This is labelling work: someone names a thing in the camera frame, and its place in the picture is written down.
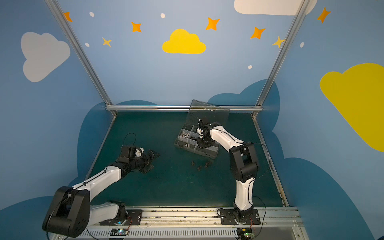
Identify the silver wing nut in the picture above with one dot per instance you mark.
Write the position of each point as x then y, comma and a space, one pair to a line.
185, 134

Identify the right circuit board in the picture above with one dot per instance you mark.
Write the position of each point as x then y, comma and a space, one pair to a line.
244, 234

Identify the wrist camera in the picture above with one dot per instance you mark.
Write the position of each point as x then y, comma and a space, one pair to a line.
130, 153
201, 130

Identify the clear plastic organizer box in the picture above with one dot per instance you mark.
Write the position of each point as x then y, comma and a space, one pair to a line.
195, 135

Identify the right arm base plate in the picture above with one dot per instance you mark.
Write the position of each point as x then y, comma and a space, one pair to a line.
235, 217

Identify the circuit board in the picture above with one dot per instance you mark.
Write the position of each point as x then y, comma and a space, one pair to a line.
119, 232
244, 234

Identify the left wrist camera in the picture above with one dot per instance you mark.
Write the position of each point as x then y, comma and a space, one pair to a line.
130, 153

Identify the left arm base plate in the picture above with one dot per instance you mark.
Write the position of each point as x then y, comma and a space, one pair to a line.
130, 218

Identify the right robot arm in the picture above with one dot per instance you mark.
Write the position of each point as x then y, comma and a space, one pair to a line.
244, 166

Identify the aluminium frame post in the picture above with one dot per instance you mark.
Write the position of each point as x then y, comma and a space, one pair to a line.
59, 15
290, 37

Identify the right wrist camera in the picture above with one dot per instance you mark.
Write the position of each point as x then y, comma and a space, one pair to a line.
201, 130

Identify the right aluminium frame post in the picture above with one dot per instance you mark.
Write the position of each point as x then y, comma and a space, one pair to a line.
290, 37

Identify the left circuit board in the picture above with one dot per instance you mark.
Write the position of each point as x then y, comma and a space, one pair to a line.
119, 232

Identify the rear aluminium frame bar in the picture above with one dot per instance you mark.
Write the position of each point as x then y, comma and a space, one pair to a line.
156, 108

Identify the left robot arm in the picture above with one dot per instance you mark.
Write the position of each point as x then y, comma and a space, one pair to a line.
71, 213

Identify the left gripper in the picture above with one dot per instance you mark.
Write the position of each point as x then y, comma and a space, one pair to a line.
147, 161

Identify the left aluminium frame post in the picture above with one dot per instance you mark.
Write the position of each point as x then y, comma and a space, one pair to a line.
59, 15

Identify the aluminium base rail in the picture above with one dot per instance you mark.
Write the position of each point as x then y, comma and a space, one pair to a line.
193, 223

